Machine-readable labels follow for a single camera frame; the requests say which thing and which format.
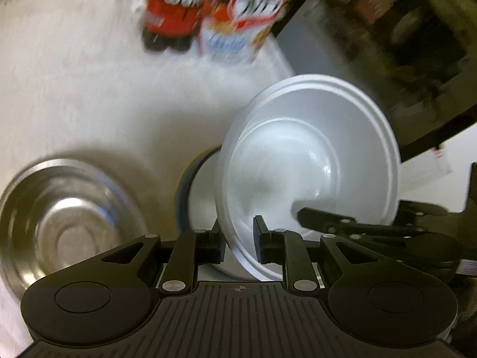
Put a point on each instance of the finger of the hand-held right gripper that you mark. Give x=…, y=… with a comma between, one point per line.
x=417, y=209
x=316, y=218

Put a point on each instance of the white foam bowl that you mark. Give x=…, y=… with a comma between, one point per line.
x=298, y=149

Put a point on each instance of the white microwave oven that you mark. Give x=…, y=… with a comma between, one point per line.
x=391, y=44

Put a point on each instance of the white fluffy cloth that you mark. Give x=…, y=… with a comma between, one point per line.
x=93, y=100

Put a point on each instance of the blue bowl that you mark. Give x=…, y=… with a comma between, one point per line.
x=184, y=201

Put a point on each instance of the stainless steel bowl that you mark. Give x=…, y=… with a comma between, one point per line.
x=63, y=223

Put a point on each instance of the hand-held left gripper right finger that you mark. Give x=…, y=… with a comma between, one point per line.
x=259, y=244

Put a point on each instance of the red cereal bag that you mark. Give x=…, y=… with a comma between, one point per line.
x=246, y=7

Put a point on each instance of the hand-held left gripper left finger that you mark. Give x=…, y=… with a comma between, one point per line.
x=214, y=248

